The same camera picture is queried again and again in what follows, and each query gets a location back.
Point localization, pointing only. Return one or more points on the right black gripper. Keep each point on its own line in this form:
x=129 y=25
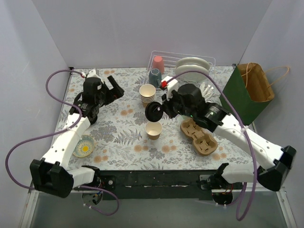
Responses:
x=167 y=108

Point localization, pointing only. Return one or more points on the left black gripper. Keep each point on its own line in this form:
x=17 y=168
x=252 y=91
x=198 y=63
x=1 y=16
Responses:
x=108 y=90

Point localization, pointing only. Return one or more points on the single brown paper cup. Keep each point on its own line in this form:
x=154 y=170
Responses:
x=153 y=130

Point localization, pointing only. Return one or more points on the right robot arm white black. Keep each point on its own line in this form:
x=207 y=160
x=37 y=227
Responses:
x=271 y=162

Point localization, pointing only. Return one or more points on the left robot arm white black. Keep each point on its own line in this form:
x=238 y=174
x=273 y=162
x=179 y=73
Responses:
x=50 y=174

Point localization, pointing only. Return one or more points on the stack of brown paper cups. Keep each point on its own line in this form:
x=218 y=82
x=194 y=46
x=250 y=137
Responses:
x=147 y=94

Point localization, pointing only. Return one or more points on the dark teal mug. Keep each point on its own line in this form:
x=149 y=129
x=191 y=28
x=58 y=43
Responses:
x=155 y=77

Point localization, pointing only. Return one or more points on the front white plate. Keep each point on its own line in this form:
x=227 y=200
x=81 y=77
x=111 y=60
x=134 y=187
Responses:
x=190 y=70

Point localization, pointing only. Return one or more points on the white plate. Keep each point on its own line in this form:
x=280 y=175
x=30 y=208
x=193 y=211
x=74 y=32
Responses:
x=190 y=70
x=193 y=61

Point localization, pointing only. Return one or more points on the pink cup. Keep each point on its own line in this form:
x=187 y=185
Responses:
x=158 y=63

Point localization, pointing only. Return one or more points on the stack of black lids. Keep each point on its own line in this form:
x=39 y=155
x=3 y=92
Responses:
x=92 y=118

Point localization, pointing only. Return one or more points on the rear white plate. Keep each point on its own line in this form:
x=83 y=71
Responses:
x=193 y=61

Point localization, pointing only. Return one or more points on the floral table mat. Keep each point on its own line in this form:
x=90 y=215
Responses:
x=121 y=142

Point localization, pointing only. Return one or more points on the brown cardboard cup carrier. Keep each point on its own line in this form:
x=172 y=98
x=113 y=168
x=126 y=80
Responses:
x=203 y=142

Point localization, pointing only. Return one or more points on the patterned small bowl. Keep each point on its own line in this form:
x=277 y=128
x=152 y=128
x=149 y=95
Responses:
x=84 y=147

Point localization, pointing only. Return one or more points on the green paper bag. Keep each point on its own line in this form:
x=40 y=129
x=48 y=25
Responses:
x=249 y=91

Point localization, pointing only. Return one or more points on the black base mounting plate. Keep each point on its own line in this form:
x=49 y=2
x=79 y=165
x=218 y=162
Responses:
x=159 y=184

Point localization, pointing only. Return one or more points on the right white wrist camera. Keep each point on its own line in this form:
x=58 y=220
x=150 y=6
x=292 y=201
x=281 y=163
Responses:
x=171 y=86

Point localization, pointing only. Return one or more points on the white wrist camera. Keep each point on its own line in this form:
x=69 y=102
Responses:
x=92 y=73
x=171 y=86

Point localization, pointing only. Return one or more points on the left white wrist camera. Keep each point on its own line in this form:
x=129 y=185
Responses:
x=92 y=73

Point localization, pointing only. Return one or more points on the white wire dish rack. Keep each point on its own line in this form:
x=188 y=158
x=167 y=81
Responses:
x=170 y=63

